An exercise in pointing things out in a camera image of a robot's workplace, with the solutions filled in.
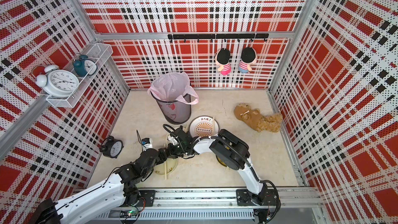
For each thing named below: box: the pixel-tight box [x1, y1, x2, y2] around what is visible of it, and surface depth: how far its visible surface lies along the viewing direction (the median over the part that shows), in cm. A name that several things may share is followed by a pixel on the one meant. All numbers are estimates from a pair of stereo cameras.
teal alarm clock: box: [72, 54, 98, 78], surface depth 73 cm
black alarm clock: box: [99, 135, 124, 159], surface depth 86 cm
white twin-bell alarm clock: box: [32, 64, 80, 97], surface depth 63 cm
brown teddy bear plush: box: [233, 102, 283, 133], surface depth 95 cm
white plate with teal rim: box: [188, 115, 220, 137], surface depth 101 cm
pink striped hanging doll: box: [215, 47, 232, 76], surface depth 99 cm
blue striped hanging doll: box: [237, 46, 258, 74], surface depth 98 cm
